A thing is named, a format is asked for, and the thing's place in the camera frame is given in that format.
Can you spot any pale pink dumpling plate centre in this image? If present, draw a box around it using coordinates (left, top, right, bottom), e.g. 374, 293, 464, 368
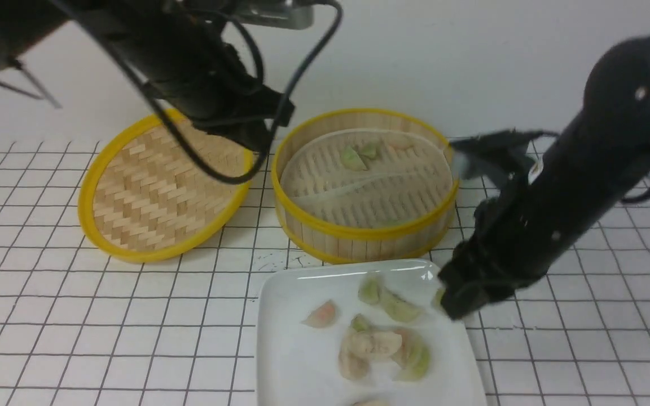
343, 330, 403, 361

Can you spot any small green dumpling plate centre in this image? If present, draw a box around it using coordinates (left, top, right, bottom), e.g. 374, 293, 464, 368
350, 314, 374, 333

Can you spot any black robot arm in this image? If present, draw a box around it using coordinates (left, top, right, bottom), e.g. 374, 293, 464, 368
438, 36, 650, 321
0, 1, 294, 152

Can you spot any white square plate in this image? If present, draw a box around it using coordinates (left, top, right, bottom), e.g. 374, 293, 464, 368
255, 259, 488, 405

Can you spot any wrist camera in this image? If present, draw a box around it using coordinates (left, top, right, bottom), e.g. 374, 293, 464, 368
234, 1, 314, 30
450, 129, 546, 189

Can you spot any pink dumpling on plate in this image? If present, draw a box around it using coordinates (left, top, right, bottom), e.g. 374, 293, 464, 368
300, 299, 338, 329

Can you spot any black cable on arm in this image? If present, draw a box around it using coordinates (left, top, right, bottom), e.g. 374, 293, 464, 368
49, 0, 342, 186

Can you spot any pale dumpling plate lower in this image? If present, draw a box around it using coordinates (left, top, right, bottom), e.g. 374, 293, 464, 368
338, 347, 371, 381

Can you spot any bamboo steamer basket yellow rim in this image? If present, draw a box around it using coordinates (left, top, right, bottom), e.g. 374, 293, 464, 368
271, 108, 459, 264

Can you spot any black zip tie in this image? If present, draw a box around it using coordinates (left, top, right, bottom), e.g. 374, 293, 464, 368
0, 59, 62, 109

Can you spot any bamboo steamer lid yellow rim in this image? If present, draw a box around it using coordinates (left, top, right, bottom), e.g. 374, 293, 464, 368
78, 116, 249, 263

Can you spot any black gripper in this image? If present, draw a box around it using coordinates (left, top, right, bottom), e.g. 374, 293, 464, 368
437, 198, 551, 321
189, 86, 296, 152

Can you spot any green dumpling plate top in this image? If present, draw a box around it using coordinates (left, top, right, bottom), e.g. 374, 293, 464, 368
358, 274, 381, 306

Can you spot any green dumpling on plate edge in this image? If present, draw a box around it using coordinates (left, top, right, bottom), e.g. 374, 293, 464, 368
379, 288, 423, 323

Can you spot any pale green dumpling in steamer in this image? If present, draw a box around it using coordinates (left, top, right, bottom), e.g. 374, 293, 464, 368
358, 141, 382, 160

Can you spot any pink dumpling in steamer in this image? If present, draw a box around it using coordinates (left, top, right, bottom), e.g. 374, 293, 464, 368
385, 137, 415, 152

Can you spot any white steamer liner cloth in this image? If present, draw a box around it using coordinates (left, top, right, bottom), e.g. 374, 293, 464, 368
279, 128, 455, 229

